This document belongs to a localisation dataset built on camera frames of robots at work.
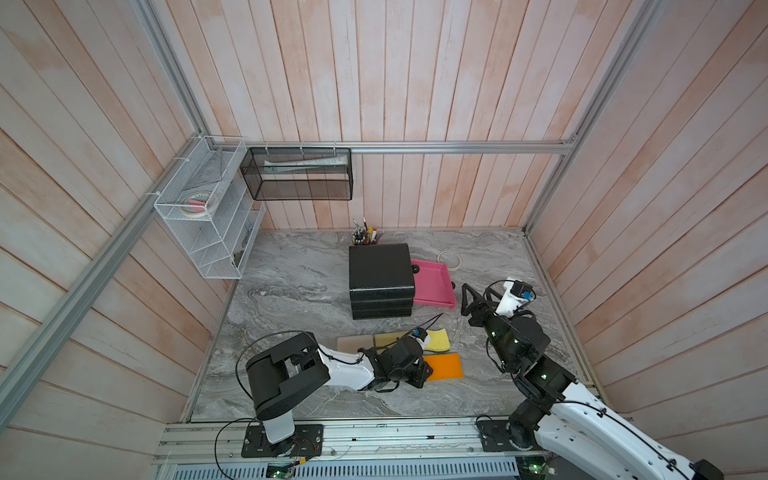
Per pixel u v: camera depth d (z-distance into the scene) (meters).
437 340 0.88
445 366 0.85
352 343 0.89
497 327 0.64
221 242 0.77
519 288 0.60
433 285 1.01
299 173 1.04
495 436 0.73
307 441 0.73
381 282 0.82
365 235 0.95
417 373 0.75
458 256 1.11
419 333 0.78
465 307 0.67
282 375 0.47
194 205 0.73
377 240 1.04
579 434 0.57
